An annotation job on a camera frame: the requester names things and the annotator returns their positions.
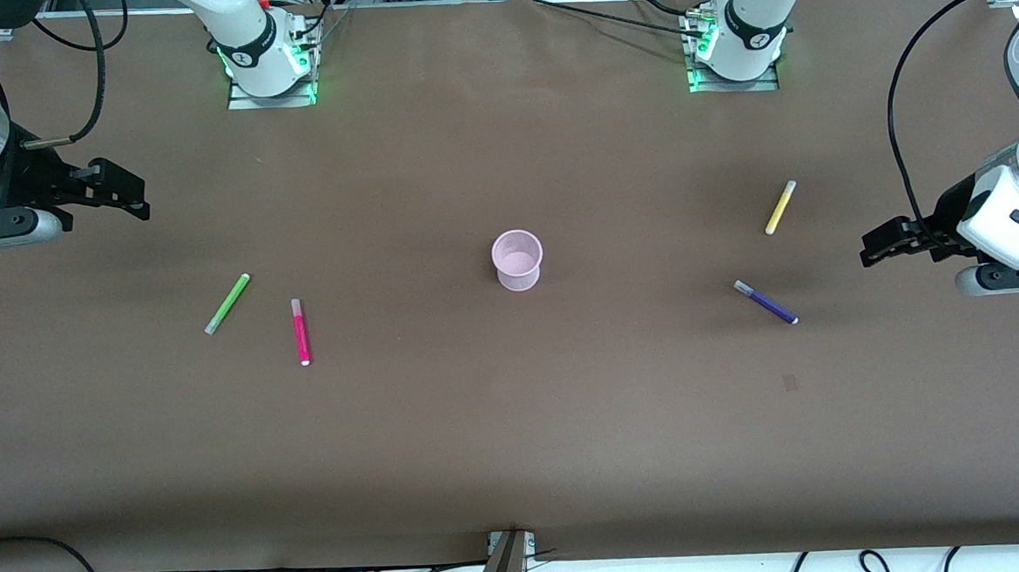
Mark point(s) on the brown table mat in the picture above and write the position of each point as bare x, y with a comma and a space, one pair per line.
516, 408

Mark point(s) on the yellow marker pen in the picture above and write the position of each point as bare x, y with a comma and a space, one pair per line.
780, 208

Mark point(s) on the pink marker pen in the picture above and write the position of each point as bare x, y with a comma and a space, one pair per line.
301, 336

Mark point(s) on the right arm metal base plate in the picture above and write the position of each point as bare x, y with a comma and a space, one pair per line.
273, 100

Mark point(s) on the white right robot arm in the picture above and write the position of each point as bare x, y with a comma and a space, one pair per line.
243, 30

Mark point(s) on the green marker pen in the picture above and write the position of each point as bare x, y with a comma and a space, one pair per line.
228, 303

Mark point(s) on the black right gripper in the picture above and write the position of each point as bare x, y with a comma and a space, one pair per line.
22, 178

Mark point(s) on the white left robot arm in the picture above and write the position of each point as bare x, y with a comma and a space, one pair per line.
753, 20

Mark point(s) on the pink pen holder cup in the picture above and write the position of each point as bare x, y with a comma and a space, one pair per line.
517, 264

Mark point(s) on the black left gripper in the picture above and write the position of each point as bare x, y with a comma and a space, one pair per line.
945, 219

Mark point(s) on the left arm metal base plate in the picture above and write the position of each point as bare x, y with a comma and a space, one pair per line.
734, 86

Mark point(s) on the aluminium frame bracket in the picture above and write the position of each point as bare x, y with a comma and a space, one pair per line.
505, 569

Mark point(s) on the purple marker pen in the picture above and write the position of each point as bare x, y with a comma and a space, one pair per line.
770, 305

